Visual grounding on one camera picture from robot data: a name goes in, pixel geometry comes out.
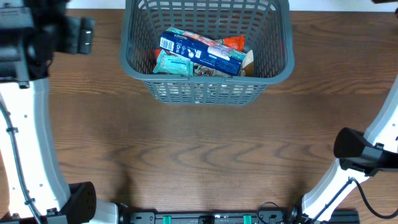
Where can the teal wet wipes pack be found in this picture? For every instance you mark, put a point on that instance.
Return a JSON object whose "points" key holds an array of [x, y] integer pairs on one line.
{"points": [[173, 64]]}

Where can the orange pasta packet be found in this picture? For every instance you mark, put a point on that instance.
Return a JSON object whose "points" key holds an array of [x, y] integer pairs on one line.
{"points": [[236, 42]]}

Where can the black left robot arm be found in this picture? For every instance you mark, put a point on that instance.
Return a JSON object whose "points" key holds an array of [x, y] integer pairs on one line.
{"points": [[38, 191]]}

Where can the beige snack pouch cookie print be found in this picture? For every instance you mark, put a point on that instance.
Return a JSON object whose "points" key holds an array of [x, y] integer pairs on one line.
{"points": [[247, 69]]}

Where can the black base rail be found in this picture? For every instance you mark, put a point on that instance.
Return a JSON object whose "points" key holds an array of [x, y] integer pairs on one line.
{"points": [[269, 214]]}

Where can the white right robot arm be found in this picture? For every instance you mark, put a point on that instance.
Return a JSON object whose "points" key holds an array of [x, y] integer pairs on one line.
{"points": [[358, 156]]}

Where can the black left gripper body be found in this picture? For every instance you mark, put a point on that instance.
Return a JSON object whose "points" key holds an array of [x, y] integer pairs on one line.
{"points": [[56, 38]]}

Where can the blue Kleenex tissue multipack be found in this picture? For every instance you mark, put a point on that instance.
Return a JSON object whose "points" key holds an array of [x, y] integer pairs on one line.
{"points": [[202, 50]]}

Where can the grey plastic lattice basket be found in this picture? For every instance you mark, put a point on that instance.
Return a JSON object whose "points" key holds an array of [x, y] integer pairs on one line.
{"points": [[265, 25]]}

